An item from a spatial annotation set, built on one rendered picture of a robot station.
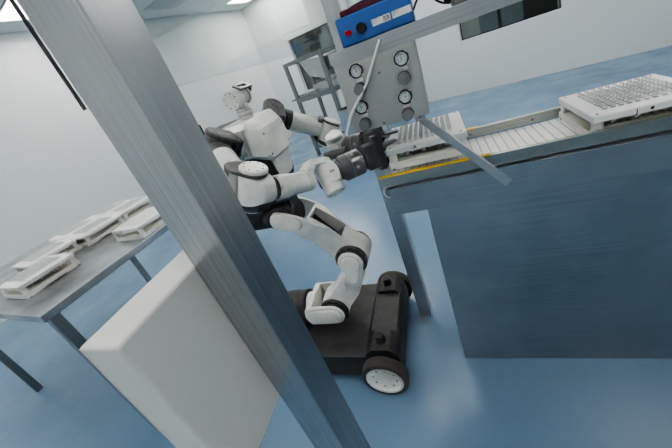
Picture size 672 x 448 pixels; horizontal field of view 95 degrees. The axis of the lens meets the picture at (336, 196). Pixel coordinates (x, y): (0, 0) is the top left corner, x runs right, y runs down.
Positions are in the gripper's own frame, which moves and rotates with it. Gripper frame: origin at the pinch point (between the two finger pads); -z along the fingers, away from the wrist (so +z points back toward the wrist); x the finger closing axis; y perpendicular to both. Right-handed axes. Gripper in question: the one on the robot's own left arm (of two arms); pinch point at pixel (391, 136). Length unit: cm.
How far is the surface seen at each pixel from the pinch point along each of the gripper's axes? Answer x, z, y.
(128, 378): -12, 0, 100
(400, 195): 14.5, -3.6, 19.7
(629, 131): 10, -63, 11
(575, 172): 19, -52, 13
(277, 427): 101, 70, 61
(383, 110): -14.5, -7.3, 22.3
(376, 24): -35.7, -10.7, 17.3
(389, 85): -20.5, -10.8, 21.8
